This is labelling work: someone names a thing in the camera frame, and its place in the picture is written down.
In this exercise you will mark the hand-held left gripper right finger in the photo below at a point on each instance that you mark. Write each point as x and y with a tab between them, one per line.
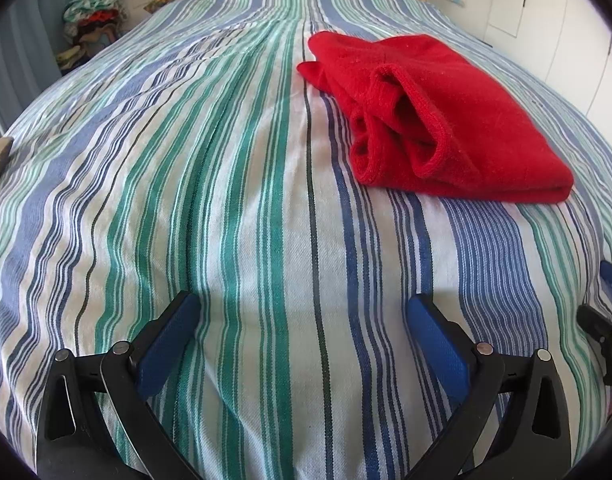
438	345

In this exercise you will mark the striped bedspread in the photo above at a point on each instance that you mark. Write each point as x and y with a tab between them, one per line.
235	210

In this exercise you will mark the grey-blue curtain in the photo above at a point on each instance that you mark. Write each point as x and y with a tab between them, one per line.
15	50

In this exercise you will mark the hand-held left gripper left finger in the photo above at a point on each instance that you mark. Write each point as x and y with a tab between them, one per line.
165	345

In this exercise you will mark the white wardrobe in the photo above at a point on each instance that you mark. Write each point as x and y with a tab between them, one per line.
561	15

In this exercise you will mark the pile of colourful clothes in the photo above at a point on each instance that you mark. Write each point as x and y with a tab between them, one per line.
93	20

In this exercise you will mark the red knitted sweater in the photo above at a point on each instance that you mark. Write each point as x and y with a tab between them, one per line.
451	120

